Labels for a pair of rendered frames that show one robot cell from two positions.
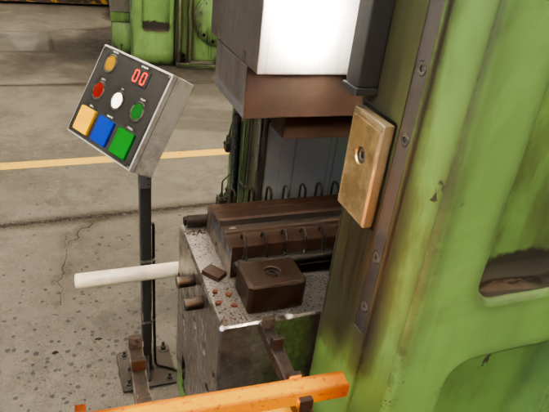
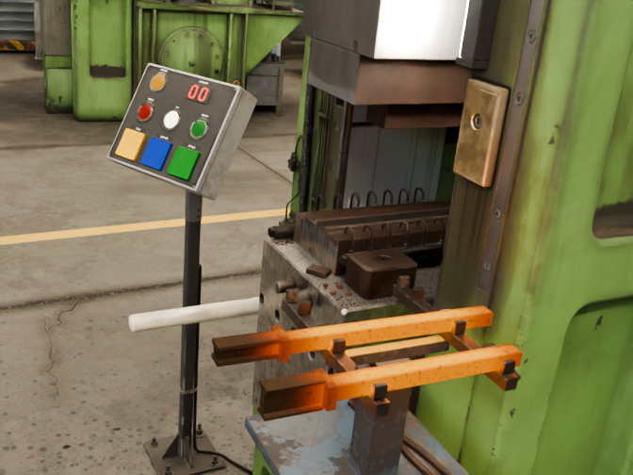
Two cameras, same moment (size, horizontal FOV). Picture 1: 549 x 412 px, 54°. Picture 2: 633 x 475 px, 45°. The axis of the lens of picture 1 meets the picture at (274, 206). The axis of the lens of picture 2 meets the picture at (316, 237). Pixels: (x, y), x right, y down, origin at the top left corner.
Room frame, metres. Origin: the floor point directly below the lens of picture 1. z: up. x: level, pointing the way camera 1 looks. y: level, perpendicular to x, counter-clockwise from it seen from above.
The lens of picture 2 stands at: (-0.52, 0.26, 1.57)
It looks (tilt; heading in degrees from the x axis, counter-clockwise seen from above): 22 degrees down; 354
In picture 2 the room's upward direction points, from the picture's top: 6 degrees clockwise
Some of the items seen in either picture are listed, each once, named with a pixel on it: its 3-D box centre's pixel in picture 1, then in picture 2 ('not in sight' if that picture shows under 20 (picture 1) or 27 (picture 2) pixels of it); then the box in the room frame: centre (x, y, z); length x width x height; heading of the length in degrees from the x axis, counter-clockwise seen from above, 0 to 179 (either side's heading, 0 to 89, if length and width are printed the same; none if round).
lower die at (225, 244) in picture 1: (304, 226); (397, 229); (1.09, -0.08, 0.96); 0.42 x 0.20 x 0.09; 114
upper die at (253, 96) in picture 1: (328, 76); (419, 71); (1.09, -0.08, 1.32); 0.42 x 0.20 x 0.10; 114
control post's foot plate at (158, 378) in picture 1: (146, 360); (184, 444); (1.49, 0.41, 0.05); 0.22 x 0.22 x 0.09; 24
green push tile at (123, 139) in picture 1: (122, 144); (185, 163); (1.33, 0.43, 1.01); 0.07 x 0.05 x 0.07; 49
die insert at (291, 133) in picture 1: (344, 116); (436, 109); (1.08, -0.12, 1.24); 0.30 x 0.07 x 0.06; 114
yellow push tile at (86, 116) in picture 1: (86, 120); (131, 145); (1.46, 0.58, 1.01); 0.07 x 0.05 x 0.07; 49
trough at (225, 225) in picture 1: (310, 219); (404, 219); (1.07, -0.09, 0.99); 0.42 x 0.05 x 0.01; 114
